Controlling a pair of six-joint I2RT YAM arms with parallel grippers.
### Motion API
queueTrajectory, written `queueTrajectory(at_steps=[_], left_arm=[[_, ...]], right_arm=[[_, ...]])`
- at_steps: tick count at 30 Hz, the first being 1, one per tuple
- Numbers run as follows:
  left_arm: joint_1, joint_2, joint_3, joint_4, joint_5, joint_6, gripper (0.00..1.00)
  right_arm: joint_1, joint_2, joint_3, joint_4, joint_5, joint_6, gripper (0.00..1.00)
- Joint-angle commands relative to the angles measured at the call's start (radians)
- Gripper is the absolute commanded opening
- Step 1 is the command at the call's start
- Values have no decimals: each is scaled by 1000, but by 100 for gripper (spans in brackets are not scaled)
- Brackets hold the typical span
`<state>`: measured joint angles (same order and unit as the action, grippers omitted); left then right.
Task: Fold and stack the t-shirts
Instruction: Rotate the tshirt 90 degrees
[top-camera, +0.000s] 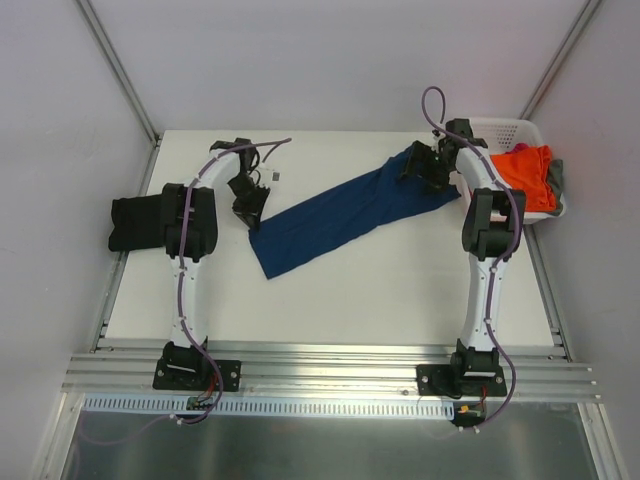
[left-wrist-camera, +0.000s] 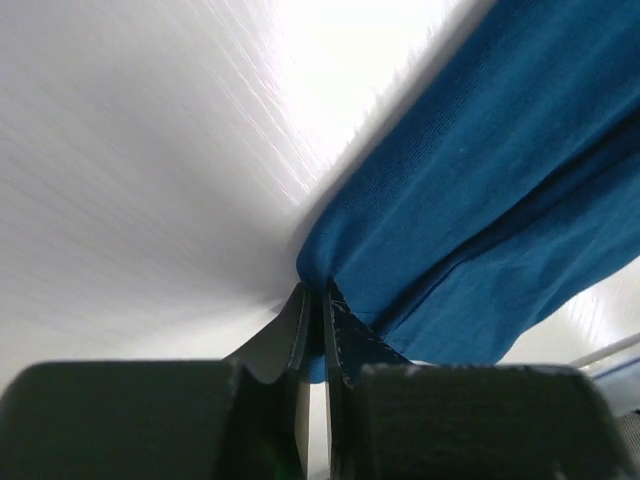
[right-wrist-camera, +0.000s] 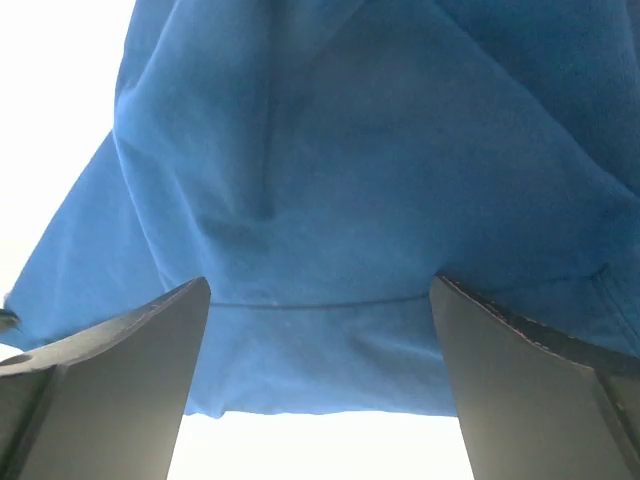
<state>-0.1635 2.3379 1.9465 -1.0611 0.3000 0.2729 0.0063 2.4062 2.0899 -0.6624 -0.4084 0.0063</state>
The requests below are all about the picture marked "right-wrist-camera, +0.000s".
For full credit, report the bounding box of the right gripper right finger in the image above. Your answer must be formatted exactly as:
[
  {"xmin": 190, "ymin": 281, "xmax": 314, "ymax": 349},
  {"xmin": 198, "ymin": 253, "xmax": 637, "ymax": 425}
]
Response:
[{"xmin": 430, "ymin": 277, "xmax": 639, "ymax": 480}]

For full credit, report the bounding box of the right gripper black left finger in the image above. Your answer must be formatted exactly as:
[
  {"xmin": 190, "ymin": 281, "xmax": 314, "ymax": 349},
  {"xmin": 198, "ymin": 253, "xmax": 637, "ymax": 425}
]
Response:
[{"xmin": 1, "ymin": 278, "xmax": 210, "ymax": 480}]

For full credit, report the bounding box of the blue t shirt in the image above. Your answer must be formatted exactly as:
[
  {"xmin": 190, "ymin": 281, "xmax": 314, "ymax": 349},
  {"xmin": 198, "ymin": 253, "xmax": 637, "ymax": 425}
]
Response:
[{"xmin": 1, "ymin": 1, "xmax": 639, "ymax": 418}]

